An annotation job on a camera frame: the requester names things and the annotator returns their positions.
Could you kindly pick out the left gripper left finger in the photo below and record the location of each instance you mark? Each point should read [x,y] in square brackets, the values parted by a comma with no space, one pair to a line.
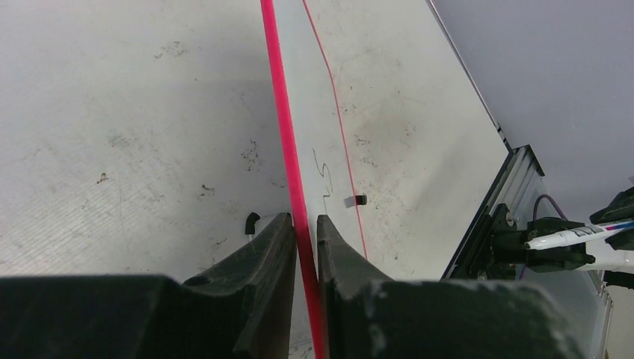
[241,307]

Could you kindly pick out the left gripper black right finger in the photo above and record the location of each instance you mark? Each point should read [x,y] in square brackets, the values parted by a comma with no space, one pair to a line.
[367,314]

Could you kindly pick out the pink-framed whiteboard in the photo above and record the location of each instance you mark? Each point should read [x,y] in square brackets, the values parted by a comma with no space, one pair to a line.
[315,153]

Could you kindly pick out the black whiteboard marker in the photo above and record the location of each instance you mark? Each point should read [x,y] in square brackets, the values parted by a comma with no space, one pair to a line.
[578,235]

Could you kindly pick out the black whiteboard clip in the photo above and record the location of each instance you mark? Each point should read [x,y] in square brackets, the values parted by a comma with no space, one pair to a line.
[250,223]
[360,200]

